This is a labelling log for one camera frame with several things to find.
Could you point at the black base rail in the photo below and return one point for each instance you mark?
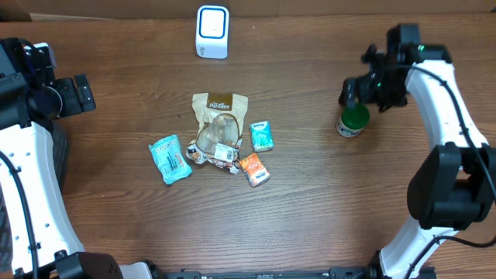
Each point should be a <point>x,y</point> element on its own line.
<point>271,275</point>

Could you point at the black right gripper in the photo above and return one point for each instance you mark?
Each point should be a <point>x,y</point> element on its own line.
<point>366,95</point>

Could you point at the teal Kleenex tissue pack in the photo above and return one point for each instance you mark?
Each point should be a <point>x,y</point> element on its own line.
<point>261,135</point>

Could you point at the dark grey plastic basket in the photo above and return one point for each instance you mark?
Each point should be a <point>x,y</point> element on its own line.
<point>60,152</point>

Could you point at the orange tissue pack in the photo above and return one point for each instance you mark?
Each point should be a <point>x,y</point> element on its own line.
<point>255,171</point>

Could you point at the mint green wipes pack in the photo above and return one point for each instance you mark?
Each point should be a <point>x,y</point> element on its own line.
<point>167,156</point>

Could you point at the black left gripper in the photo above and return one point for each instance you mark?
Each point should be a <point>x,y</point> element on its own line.
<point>74,105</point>

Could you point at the green lid jar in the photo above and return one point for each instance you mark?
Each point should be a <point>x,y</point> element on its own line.
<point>352,121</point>

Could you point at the beige snack pouch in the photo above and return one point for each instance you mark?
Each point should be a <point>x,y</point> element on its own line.
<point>220,134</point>

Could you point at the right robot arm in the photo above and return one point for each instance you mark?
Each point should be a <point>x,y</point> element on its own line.
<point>455,186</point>

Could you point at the white barcode scanner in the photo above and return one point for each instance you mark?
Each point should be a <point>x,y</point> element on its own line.
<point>212,32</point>

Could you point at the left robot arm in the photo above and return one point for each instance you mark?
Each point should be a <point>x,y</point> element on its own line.
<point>37,238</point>

